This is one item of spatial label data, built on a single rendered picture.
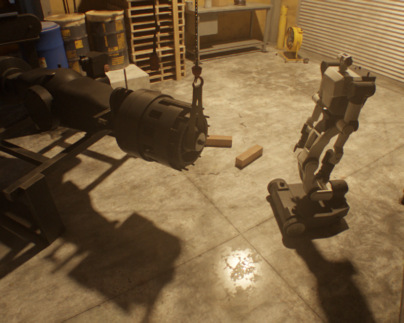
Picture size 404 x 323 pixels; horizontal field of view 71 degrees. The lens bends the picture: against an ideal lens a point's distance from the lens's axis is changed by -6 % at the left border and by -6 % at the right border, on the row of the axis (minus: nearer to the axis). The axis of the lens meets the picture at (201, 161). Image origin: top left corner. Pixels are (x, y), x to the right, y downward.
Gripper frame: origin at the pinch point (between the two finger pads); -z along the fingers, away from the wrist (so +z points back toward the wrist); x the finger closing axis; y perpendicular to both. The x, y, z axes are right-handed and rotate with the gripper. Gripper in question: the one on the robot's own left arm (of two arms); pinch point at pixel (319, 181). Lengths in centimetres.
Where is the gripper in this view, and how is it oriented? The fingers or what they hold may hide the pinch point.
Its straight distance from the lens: 246.7
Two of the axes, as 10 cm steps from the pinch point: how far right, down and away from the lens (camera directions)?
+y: 0.9, 5.8, -8.1
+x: -9.8, -1.1, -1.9
